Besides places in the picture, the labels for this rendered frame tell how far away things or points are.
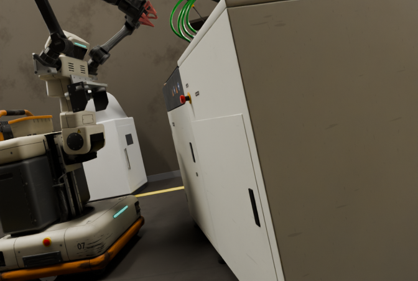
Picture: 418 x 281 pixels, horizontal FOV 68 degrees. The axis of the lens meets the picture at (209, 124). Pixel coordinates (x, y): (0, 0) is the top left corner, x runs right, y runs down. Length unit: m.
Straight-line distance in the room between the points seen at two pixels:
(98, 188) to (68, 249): 1.79
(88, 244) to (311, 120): 1.34
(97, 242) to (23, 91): 3.50
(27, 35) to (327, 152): 4.60
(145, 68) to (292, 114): 3.47
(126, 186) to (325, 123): 2.84
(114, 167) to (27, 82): 2.06
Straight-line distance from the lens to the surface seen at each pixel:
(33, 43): 4.95
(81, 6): 4.66
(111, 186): 3.53
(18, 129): 2.13
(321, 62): 0.84
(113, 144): 3.43
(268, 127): 0.75
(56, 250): 1.91
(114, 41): 2.28
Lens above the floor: 0.72
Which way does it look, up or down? 2 degrees down
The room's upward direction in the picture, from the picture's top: 12 degrees counter-clockwise
